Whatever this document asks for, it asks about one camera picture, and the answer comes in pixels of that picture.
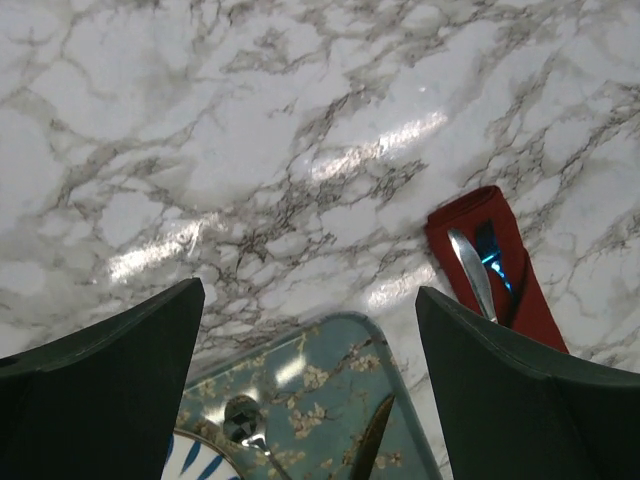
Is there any silver spoon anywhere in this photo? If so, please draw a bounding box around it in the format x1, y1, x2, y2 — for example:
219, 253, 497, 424
223, 395, 292, 480

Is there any teal floral serving tray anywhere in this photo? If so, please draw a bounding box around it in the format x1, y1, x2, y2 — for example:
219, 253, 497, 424
176, 312, 440, 479

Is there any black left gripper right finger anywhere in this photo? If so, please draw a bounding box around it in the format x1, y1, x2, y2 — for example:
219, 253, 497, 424
415, 287, 639, 479

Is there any silver table knife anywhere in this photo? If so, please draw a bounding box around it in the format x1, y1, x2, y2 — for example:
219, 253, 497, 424
447, 229, 498, 323

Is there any blue striped white plate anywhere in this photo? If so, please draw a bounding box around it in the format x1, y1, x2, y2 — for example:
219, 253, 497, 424
161, 430, 241, 480

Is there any blue handled fork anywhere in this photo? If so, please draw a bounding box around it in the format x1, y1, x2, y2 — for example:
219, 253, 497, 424
475, 220, 514, 296

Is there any rose gold knife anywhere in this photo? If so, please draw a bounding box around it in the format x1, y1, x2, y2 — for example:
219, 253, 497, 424
349, 394, 395, 480

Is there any dark red cloth napkin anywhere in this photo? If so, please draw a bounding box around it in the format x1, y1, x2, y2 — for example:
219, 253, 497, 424
425, 186, 569, 353

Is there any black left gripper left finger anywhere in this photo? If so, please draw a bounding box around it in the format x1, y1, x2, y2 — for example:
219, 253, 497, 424
1, 278, 205, 479

